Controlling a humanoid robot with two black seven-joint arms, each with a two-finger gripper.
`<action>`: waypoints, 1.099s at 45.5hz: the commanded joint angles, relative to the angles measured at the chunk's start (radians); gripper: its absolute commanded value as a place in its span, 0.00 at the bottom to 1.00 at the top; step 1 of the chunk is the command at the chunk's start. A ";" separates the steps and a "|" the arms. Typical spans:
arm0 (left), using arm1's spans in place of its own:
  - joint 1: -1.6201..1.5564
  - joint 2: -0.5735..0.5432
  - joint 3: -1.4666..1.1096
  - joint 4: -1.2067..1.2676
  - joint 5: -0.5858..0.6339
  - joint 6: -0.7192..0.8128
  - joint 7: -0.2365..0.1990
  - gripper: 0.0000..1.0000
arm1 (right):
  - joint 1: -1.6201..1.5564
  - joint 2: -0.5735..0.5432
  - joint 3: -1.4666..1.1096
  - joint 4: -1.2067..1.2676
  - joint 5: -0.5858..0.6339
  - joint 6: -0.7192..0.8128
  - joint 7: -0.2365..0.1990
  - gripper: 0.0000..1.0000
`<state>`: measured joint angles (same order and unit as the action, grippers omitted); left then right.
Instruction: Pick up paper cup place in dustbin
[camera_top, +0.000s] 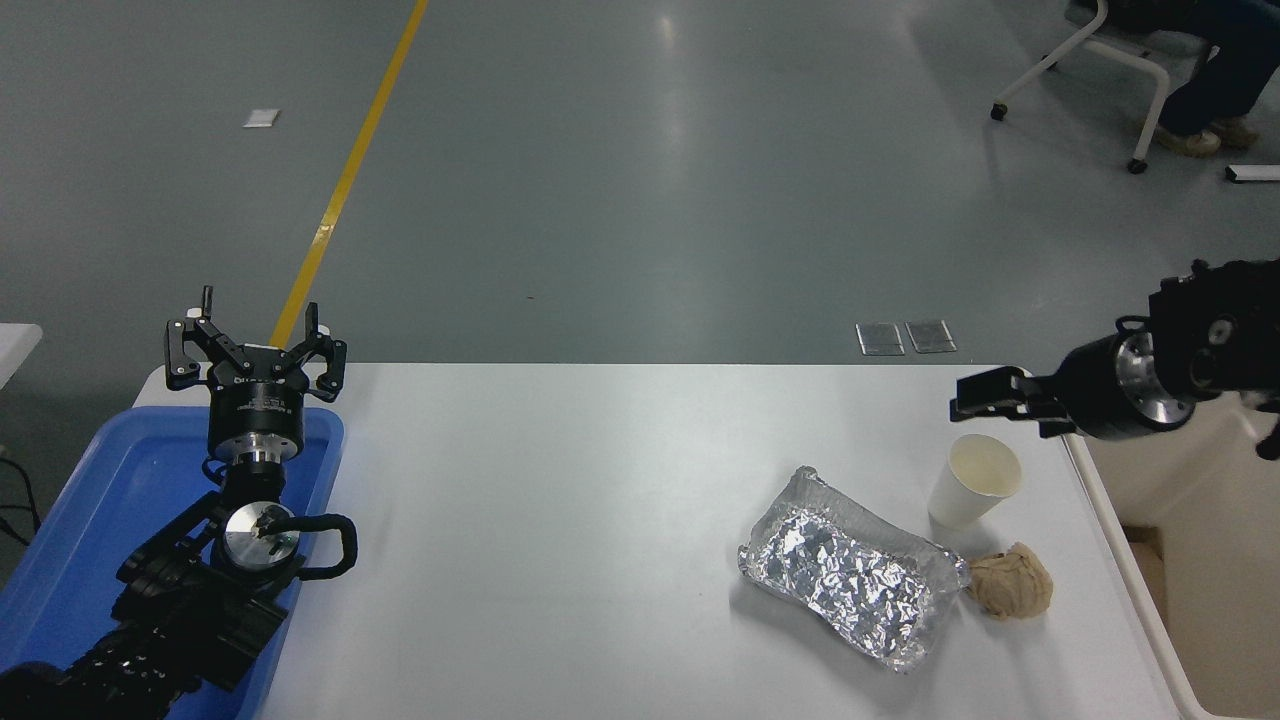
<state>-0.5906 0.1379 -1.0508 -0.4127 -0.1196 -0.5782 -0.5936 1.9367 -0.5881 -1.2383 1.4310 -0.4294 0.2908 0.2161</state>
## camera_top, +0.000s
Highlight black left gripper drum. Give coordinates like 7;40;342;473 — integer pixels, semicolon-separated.
205;346;306;451

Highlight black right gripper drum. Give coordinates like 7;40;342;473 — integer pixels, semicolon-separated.
1045;335;1141;441

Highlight white paper cup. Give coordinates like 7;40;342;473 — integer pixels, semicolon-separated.
927;434;1023;531

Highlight white side table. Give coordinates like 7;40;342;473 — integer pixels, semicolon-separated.
0;323;45;388

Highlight blue plastic tray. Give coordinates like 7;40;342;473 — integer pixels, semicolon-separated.
0;405;346;720

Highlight crumpled tan paper ball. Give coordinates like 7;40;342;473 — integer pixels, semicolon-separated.
965;542;1054;621

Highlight large pale plastic bin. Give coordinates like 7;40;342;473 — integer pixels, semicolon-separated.
1060;390;1280;720

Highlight crumpled foil tray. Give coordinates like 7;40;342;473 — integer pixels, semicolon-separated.
738;465;971;674

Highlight person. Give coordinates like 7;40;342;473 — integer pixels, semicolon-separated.
1150;0;1280;158

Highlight white-framed wheeled chair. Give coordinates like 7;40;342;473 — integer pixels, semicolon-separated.
990;0;1219;174

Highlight black floor cables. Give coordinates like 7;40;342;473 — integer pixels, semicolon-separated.
0;448;43;549

